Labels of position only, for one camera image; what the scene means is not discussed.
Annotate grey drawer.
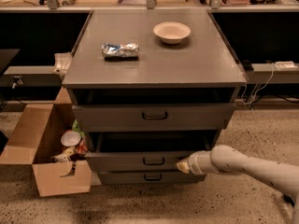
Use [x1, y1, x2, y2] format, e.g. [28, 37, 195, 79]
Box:
[73, 104, 235, 133]
[98, 171, 206, 185]
[86, 130, 218, 173]

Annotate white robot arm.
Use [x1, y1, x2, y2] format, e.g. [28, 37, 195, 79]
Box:
[176, 145, 299, 224]

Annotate grey bottom drawer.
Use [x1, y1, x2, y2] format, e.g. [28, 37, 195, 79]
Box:
[98, 171, 206, 185]

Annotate grey top drawer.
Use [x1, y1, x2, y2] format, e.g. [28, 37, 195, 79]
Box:
[73, 104, 235, 133]

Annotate grey drawer cabinet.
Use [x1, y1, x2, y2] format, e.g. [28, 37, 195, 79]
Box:
[61, 8, 248, 133]

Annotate colourful snack packages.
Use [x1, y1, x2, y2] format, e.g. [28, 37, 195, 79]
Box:
[51, 120, 89, 162]

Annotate white cup in box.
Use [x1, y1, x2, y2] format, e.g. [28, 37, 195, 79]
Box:
[61, 131, 81, 147]

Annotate crumpled silver chip bag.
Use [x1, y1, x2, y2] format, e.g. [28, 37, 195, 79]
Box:
[101, 43, 139, 59]

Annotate white paper bowl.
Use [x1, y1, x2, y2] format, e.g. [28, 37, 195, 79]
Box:
[153, 21, 191, 45]

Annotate white power strip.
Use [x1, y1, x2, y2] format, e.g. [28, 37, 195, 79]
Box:
[274, 61, 298, 71]

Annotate brown cardboard box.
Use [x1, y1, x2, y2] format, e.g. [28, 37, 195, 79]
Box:
[0, 88, 92, 197]

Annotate crumpled paper on ledge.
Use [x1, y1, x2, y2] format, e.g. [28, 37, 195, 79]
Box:
[51, 52, 72, 76]

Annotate white cable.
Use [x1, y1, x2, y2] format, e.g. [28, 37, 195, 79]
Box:
[239, 63, 275, 105]

